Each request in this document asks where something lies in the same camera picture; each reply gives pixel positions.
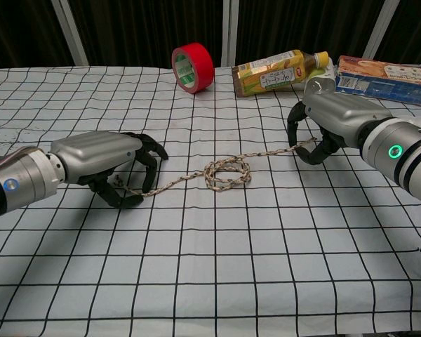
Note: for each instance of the clear plastic bottle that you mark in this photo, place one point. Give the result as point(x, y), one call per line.
point(322, 84)

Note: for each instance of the white frame post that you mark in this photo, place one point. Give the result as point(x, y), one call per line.
point(380, 31)
point(229, 31)
point(70, 31)

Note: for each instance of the red tape roll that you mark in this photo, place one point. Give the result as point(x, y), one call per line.
point(200, 63)

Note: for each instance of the blue and orange box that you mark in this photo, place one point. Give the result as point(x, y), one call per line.
point(382, 84)

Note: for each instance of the white black grid tablecloth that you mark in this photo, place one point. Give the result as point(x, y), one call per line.
point(210, 245)

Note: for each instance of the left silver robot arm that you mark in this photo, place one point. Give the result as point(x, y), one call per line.
point(21, 182)

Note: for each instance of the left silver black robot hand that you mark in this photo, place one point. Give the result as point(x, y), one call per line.
point(94, 151)

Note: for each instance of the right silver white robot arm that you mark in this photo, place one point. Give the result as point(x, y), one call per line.
point(414, 165)

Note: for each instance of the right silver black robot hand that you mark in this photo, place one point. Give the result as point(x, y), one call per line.
point(340, 112)

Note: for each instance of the yellow label tea bottle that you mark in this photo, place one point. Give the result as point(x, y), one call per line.
point(266, 75)

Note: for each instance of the dark curtain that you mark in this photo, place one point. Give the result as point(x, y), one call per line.
point(144, 28)

